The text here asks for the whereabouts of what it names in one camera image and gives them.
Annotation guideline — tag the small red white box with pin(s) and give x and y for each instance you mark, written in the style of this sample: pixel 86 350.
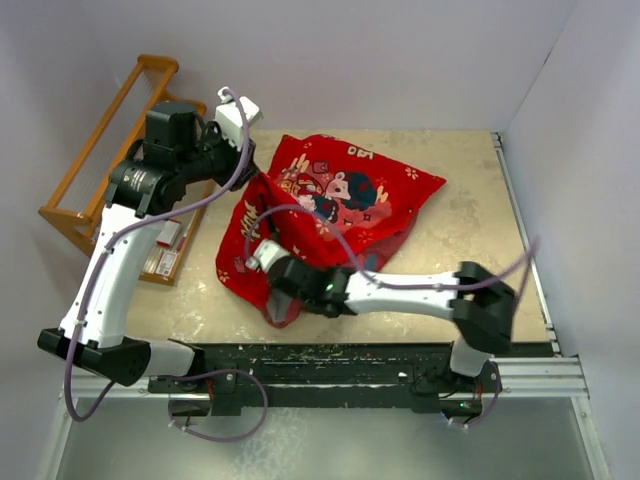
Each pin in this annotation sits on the small red white box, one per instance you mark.
pixel 169 233

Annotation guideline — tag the red pen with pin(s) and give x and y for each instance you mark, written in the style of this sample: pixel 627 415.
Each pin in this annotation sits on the red pen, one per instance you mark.
pixel 184 236

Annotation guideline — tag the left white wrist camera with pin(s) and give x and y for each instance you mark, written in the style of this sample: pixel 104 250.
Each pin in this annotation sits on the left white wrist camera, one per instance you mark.
pixel 228 117

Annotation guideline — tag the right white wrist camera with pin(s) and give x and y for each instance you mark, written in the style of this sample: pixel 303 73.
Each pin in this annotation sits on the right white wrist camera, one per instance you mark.
pixel 265 256

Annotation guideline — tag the flat red white packet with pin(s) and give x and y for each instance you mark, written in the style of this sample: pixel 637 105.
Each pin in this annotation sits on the flat red white packet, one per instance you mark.
pixel 166 263

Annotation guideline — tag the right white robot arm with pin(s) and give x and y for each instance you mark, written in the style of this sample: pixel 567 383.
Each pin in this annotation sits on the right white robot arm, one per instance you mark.
pixel 477 302

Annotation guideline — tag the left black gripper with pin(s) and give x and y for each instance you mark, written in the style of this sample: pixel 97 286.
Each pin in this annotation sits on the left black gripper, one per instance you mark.
pixel 235 157

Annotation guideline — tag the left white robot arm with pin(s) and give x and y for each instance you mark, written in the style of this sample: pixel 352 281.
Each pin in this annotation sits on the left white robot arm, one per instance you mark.
pixel 177 149

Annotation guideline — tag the red printed pillowcase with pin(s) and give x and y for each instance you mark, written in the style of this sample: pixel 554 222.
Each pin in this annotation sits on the red printed pillowcase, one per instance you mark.
pixel 315 187

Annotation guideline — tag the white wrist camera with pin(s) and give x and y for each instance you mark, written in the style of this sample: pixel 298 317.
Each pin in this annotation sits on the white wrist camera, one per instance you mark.
pixel 228 117
pixel 265 256

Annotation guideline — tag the orange wooden rack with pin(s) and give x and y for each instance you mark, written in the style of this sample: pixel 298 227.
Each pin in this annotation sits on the orange wooden rack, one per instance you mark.
pixel 75 207

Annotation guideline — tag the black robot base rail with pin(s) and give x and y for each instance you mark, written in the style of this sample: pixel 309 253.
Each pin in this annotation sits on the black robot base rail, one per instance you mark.
pixel 223 379

